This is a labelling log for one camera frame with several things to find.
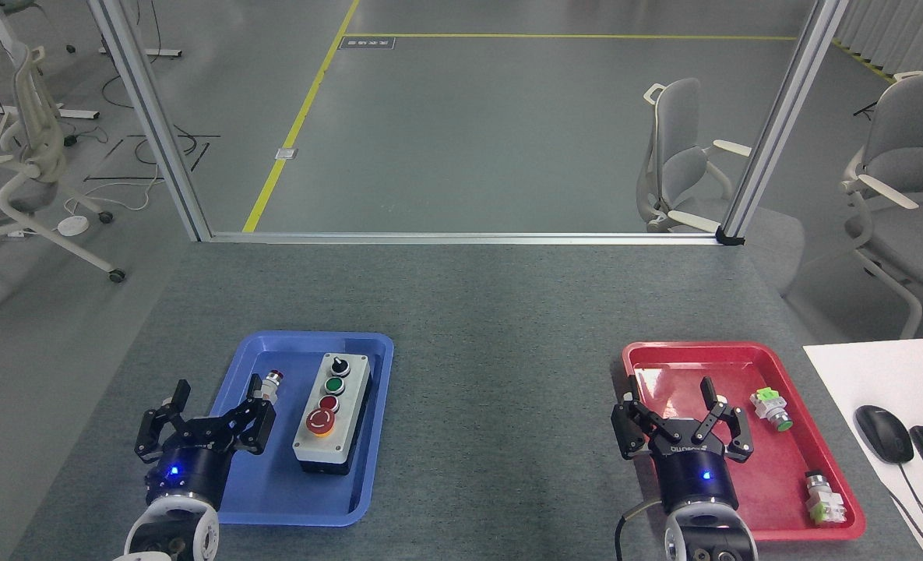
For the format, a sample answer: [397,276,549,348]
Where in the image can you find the black mouse cable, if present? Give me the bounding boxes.
[884,462,923,561]

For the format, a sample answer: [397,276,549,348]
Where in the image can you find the grey four-button control box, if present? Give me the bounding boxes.
[292,353,372,476]

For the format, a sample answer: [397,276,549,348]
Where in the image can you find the white desk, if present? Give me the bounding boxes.
[803,337,923,561]

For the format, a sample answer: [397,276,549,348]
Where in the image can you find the silver aluminium frame post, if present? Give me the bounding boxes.
[717,0,850,247]
[87,0,213,242]

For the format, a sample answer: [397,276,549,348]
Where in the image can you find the silver switch green block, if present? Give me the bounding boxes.
[804,471,847,524]

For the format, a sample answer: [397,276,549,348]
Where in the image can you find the black floor cable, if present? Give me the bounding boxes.
[83,0,222,182]

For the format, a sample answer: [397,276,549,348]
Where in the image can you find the blue plastic tray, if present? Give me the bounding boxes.
[196,331,394,527]

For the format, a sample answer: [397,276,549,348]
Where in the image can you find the green push button switch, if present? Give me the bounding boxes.
[749,387,794,432]

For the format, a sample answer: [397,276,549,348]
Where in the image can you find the grey office chair white arms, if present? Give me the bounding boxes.
[636,77,754,235]

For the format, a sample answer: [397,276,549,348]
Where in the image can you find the black computer mouse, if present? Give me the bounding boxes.
[855,405,914,465]

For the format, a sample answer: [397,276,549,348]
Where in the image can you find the white pleated curtain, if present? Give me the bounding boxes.
[831,0,923,76]

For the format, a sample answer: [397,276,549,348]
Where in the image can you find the grey wheeled office chair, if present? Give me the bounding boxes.
[0,43,127,324]

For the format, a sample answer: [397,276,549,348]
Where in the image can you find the white floor cable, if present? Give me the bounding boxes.
[64,160,167,217]

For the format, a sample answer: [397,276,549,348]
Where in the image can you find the large grey office chair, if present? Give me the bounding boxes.
[841,72,923,340]

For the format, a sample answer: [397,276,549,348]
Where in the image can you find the silver aluminium frame crossbar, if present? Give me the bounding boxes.
[209,231,723,246]

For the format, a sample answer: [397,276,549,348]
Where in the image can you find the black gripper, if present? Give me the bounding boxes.
[135,374,277,508]
[611,376,755,515]

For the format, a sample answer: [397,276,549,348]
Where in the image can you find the red plastic tray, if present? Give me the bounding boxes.
[622,340,867,542]

